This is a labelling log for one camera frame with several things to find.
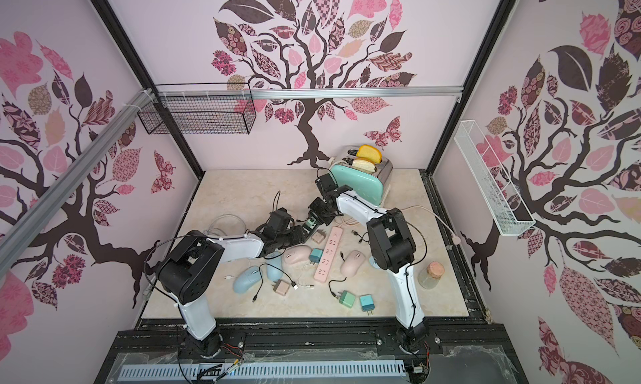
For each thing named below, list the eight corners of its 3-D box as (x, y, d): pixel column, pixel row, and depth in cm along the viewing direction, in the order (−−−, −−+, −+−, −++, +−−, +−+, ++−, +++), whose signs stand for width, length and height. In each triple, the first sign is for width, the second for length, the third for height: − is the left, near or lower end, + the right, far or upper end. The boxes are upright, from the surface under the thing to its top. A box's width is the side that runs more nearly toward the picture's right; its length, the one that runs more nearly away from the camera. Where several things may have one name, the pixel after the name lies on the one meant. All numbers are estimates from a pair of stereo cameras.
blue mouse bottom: (234, 293, 86) (231, 290, 83) (240, 269, 91) (237, 265, 89) (256, 293, 86) (254, 290, 83) (261, 269, 91) (259, 265, 89)
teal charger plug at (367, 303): (361, 315, 81) (362, 313, 79) (360, 297, 85) (360, 295, 83) (374, 315, 81) (375, 313, 79) (372, 297, 85) (373, 295, 83)
